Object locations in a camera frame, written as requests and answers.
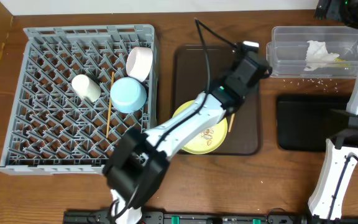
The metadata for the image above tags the wooden chopstick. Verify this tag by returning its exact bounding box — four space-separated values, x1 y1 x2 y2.
227 113 236 133
106 72 115 139

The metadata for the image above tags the white tissue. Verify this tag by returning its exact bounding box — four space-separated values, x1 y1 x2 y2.
304 40 339 72

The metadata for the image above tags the yellow plate with scraps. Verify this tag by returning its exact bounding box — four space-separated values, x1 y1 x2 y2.
172 100 229 155

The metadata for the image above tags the green yellow snack wrapper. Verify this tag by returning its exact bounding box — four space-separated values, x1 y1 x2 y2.
334 58 351 68

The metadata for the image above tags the pink shallow bowl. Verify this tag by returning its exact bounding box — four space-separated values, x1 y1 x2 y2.
126 47 153 82

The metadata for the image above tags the light blue bowl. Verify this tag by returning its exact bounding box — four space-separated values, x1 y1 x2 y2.
110 77 147 113

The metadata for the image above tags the cream white cup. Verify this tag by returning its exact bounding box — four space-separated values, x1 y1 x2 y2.
71 74 101 103

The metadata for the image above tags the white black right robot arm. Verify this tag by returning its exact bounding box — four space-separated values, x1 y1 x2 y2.
308 0 358 223

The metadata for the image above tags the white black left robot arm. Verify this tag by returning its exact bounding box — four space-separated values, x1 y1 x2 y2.
103 41 272 223

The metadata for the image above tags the clear plastic waste bin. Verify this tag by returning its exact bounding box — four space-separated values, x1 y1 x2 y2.
266 26 358 78

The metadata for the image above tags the grey plastic dishwasher rack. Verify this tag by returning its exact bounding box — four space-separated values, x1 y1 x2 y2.
0 24 158 175

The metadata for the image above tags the dark brown serving tray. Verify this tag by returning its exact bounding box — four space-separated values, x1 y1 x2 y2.
172 45 262 156

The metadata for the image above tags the black plastic tray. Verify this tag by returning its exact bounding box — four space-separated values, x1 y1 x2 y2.
277 95 350 152

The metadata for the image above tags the black equipment rail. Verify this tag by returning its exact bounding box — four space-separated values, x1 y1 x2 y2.
62 210 308 224

